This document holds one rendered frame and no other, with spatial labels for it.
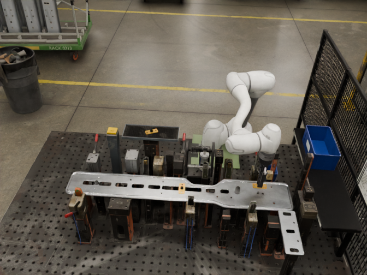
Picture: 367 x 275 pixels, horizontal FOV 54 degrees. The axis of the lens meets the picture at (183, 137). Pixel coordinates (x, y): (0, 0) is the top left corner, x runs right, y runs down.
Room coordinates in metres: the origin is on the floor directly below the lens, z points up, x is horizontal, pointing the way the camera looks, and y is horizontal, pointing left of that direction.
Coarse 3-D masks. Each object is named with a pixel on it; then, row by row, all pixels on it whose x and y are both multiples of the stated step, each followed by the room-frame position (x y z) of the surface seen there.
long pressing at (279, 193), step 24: (72, 192) 1.44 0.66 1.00; (96, 192) 1.45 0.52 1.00; (120, 192) 1.45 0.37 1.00; (144, 192) 1.46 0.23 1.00; (168, 192) 1.46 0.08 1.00; (192, 192) 1.47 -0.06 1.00; (216, 192) 1.47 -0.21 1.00; (240, 192) 1.48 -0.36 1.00; (264, 192) 1.49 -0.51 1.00; (288, 192) 1.49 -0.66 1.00
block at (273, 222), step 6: (270, 216) 1.32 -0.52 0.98; (276, 216) 1.32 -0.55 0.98; (270, 222) 1.28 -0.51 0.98; (276, 222) 1.28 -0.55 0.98; (264, 228) 1.30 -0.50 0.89; (270, 228) 1.24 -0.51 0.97; (276, 228) 1.24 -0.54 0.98; (264, 234) 1.29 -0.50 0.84; (270, 234) 1.24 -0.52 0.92; (276, 234) 1.24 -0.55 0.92; (264, 240) 1.26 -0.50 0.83; (270, 240) 1.25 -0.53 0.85; (258, 246) 1.30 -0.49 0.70; (264, 246) 1.25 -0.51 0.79; (270, 246) 1.24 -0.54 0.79; (264, 252) 1.24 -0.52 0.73; (270, 252) 1.24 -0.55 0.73
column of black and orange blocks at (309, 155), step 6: (306, 156) 1.63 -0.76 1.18; (312, 156) 1.61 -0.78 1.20; (306, 162) 1.60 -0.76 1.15; (306, 168) 1.60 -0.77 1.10; (300, 174) 1.64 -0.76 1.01; (306, 174) 1.60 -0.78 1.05; (300, 180) 1.61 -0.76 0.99; (300, 186) 1.60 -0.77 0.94; (294, 192) 1.63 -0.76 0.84; (294, 198) 1.61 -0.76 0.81
